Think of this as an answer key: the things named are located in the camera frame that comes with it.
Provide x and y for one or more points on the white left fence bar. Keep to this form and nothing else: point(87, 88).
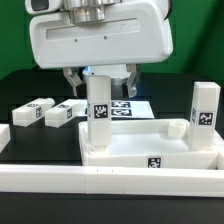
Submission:
point(4, 136)

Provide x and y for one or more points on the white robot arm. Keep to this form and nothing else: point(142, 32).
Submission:
point(110, 37)

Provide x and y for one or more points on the white fence bar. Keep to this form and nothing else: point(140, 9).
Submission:
point(4, 136)
point(104, 180)
point(220, 147)

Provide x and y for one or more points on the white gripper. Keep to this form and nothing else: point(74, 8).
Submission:
point(95, 33)

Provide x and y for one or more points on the white marker sheet with tags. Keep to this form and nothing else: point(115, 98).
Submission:
point(122, 109)

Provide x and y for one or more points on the white desk top tray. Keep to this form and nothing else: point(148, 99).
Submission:
point(154, 143)

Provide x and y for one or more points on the white front fence bar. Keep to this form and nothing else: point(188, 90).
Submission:
point(104, 180)

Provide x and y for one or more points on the white right fence bar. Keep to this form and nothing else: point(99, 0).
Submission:
point(220, 147)

